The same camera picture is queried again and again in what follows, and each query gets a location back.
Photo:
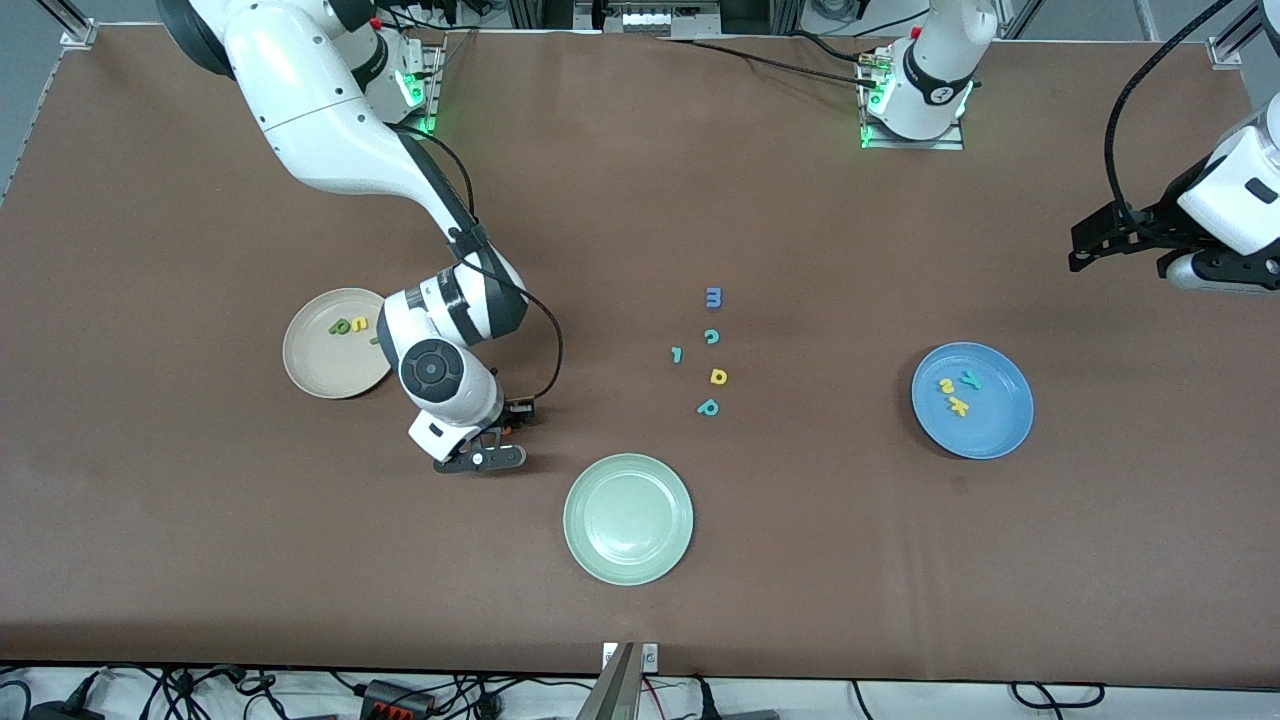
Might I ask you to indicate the yellow letter k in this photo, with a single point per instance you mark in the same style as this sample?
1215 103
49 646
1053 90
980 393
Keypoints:
958 406

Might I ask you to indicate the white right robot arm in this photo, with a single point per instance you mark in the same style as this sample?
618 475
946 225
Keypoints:
310 110

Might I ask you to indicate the pale green round plate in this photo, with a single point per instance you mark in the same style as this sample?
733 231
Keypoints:
628 520

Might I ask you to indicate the beige round plate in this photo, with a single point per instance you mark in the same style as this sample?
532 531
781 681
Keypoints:
320 365

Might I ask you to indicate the teal letter p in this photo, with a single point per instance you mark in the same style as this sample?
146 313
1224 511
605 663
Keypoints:
708 407

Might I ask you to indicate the blue round plate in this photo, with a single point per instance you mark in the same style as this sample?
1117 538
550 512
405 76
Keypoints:
1000 420

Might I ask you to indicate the black power strip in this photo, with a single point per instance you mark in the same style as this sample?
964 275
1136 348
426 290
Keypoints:
385 692

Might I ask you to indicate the grey electronics box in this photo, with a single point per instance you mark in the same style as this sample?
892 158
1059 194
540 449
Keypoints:
650 20

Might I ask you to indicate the black power adapter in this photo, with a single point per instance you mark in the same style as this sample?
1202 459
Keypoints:
60 712

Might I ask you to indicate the aluminium frame profile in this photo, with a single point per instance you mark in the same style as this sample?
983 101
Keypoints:
78 33
1235 45

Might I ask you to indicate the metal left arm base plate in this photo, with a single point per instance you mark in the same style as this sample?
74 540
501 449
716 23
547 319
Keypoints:
950 145

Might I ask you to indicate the white pole bracket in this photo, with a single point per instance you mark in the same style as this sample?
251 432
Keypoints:
650 657

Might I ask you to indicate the grey camera mounting pole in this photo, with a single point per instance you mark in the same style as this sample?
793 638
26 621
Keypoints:
615 690

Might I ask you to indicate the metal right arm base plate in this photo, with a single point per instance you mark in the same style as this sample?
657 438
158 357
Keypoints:
432 100

